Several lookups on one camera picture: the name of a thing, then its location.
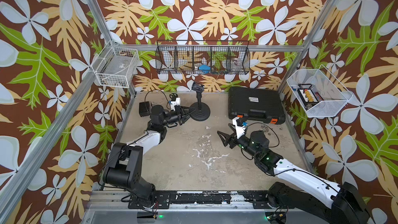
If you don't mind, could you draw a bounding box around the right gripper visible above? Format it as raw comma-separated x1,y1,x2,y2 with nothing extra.
218,123,260,160

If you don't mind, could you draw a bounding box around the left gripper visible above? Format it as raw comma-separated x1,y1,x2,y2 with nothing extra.
160,107,194,129

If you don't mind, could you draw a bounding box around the black microphone stand pole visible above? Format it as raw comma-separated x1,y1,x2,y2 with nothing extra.
170,93,178,101

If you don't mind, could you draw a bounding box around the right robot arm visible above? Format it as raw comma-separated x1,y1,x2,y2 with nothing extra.
217,124,374,224

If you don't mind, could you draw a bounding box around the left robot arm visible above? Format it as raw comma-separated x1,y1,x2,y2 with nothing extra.
102,105,196,207

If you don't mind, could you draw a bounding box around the small black box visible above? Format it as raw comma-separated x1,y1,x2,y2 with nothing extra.
138,101,151,117

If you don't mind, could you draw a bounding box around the blue object in basket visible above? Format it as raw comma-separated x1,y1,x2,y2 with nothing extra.
199,64,210,73

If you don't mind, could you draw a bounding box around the black plastic tool case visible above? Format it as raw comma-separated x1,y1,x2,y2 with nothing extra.
228,87,286,124

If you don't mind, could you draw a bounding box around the screw bit box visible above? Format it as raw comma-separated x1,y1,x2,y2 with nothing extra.
297,84,323,106

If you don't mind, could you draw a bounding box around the white mesh basket right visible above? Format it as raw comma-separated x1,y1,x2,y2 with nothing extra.
287,65,353,118

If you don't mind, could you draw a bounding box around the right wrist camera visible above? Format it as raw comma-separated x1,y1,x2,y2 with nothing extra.
232,116,247,139

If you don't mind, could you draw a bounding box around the black wire basket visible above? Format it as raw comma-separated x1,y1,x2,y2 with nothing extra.
154,40,250,75

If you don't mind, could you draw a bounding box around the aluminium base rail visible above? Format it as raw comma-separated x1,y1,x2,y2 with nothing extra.
82,190,325,224

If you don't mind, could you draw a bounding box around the white wire basket left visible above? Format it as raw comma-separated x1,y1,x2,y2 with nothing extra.
91,41,140,88

